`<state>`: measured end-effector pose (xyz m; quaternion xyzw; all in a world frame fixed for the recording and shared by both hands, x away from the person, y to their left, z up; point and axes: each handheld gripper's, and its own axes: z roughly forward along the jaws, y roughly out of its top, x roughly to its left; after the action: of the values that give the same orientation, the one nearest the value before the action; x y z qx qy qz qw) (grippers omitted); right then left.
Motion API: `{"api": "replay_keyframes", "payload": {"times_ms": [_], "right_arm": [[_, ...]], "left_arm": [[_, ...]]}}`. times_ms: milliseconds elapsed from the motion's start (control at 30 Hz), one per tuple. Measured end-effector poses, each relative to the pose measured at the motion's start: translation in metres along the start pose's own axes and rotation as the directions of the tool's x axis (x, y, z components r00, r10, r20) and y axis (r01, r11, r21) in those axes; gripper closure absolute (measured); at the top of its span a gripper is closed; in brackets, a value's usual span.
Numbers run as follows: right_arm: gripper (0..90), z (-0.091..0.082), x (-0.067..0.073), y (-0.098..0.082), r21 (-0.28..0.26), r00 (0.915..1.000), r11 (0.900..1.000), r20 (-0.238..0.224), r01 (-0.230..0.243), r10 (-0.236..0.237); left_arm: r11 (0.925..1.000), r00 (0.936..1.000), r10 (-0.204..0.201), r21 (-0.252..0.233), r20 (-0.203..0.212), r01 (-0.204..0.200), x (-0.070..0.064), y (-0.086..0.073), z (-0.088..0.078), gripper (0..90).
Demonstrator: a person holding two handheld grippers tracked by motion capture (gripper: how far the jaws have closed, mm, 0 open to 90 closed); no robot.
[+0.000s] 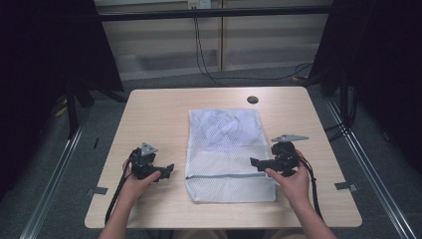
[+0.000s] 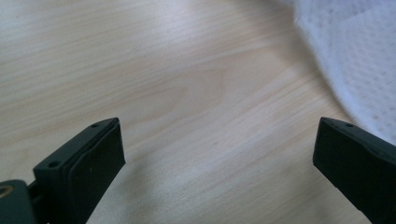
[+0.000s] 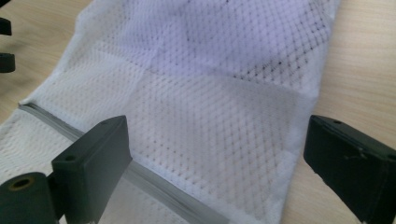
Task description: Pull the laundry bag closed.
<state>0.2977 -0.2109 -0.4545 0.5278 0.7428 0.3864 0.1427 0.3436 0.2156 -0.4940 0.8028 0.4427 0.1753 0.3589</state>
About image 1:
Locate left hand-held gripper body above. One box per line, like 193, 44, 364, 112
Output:
129, 141, 166, 181

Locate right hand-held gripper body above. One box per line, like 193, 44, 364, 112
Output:
271, 133, 310, 178

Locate white mesh laundry bag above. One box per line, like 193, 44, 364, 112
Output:
184, 107, 278, 204

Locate person's left hand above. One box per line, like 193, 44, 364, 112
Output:
119, 159, 162, 202

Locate person's right hand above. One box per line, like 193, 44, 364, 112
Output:
264, 149, 312, 207

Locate white cloth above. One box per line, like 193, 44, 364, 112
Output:
198, 110, 264, 147

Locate grey tape piece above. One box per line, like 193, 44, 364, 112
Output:
85, 186, 109, 197
333, 181, 359, 193

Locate black metal stand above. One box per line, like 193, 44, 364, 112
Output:
65, 87, 80, 139

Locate black curtain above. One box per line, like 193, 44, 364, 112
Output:
308, 0, 422, 175
0, 0, 124, 202

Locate black horizontal bar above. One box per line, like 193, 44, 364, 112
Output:
99, 5, 333, 23

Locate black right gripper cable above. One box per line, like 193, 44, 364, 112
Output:
297, 155, 323, 221

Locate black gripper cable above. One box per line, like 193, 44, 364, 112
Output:
104, 150, 137, 225
297, 155, 323, 221

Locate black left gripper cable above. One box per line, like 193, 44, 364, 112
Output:
104, 150, 137, 225

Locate black floor cables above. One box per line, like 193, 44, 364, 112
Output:
323, 89, 359, 143

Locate aluminium floor rail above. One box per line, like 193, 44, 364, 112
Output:
325, 99, 417, 239
19, 124, 85, 239

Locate black wall cable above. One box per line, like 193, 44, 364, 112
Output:
194, 8, 224, 88
193, 8, 315, 82

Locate white wall outlet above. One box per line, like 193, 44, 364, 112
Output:
186, 0, 213, 10

